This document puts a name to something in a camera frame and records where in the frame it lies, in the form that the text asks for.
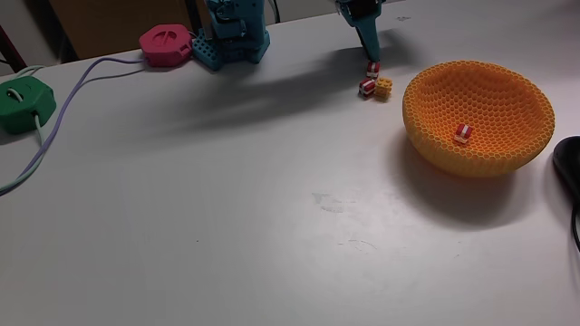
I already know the yellow honeycomb basket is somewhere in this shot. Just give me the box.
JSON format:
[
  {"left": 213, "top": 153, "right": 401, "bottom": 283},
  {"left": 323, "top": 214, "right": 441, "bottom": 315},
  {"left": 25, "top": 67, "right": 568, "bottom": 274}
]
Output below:
[{"left": 401, "top": 60, "right": 556, "bottom": 178}]

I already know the black device cable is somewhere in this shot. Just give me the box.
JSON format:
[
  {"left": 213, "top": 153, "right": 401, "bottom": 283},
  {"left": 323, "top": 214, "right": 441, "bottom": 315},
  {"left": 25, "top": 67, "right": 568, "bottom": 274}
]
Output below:
[{"left": 570, "top": 206, "right": 580, "bottom": 253}]

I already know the black rounded device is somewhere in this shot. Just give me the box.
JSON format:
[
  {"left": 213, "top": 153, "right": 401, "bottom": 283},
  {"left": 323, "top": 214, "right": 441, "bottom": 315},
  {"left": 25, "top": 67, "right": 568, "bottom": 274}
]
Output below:
[{"left": 551, "top": 135, "right": 580, "bottom": 205}]

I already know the dark red bar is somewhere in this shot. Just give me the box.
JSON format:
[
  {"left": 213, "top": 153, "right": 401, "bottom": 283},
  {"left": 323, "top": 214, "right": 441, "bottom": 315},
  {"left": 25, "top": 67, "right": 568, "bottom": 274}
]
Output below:
[{"left": 0, "top": 24, "right": 28, "bottom": 73}]

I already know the brown wooden panel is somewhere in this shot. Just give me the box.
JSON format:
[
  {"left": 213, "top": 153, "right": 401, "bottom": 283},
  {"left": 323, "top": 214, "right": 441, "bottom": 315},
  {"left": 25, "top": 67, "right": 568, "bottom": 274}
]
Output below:
[{"left": 47, "top": 0, "right": 200, "bottom": 61}]

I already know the purple cable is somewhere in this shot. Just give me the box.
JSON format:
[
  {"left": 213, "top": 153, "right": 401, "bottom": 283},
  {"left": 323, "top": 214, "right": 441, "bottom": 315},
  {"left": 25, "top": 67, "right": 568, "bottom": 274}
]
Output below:
[{"left": 0, "top": 54, "right": 149, "bottom": 198}]

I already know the pink hexagonal box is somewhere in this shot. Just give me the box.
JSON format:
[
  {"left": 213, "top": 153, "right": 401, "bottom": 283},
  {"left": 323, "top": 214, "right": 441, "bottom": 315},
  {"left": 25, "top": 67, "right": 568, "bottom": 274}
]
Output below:
[{"left": 139, "top": 24, "right": 193, "bottom": 68}]

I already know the yellow studded cube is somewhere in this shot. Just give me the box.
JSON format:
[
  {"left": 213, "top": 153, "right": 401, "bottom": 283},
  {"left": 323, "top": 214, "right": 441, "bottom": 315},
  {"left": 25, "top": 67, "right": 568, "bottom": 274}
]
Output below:
[{"left": 373, "top": 76, "right": 393, "bottom": 101}]

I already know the green hexagonal box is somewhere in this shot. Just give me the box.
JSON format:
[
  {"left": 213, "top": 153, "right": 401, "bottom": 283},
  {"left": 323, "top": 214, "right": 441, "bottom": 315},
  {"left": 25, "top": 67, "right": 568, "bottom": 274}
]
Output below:
[{"left": 0, "top": 75, "right": 58, "bottom": 136}]

